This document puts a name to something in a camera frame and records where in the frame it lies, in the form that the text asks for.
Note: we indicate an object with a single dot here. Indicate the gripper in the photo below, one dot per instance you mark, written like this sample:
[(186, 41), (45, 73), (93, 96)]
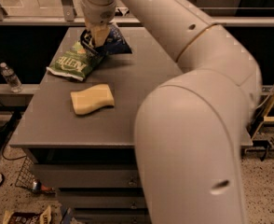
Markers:
[(97, 13)]

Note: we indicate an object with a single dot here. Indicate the blue chip bag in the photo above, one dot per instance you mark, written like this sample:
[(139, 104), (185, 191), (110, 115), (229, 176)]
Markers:
[(114, 43)]

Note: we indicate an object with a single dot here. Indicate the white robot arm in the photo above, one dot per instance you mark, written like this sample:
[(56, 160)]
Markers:
[(188, 130)]

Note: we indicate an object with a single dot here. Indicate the green jalapeno chip bag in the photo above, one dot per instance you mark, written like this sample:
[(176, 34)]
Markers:
[(76, 63)]

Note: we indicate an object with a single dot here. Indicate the brown snack bag on floor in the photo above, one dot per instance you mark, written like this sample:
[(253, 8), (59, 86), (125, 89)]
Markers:
[(28, 218)]

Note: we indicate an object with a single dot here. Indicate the yellow sponge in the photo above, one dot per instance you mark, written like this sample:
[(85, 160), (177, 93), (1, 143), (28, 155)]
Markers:
[(92, 99)]

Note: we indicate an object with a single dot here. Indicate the clear plastic water bottle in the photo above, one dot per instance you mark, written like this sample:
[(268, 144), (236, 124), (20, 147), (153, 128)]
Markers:
[(11, 78)]

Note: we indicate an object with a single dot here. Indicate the grey drawer cabinet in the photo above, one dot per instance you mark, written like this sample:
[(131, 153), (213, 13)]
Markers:
[(50, 131)]

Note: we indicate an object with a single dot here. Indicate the top drawer with knob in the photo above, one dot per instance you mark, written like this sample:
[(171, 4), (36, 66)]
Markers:
[(87, 176)]

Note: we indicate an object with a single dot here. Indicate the drawer with knob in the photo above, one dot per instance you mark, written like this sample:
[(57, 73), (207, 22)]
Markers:
[(87, 176), (102, 198), (112, 216)]

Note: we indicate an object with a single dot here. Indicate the middle drawer with knob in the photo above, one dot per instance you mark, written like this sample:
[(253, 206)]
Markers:
[(102, 198)]

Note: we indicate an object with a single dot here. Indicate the black stand leg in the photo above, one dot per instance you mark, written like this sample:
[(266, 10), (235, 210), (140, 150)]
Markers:
[(8, 127)]

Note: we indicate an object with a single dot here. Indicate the bottom drawer with knob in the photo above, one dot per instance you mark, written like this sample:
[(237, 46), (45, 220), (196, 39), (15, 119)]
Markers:
[(112, 216)]

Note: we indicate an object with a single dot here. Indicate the metal railing frame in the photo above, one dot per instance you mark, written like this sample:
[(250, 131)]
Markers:
[(243, 13)]

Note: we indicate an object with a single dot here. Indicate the wire mesh basket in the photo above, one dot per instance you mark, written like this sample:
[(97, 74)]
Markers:
[(26, 179)]

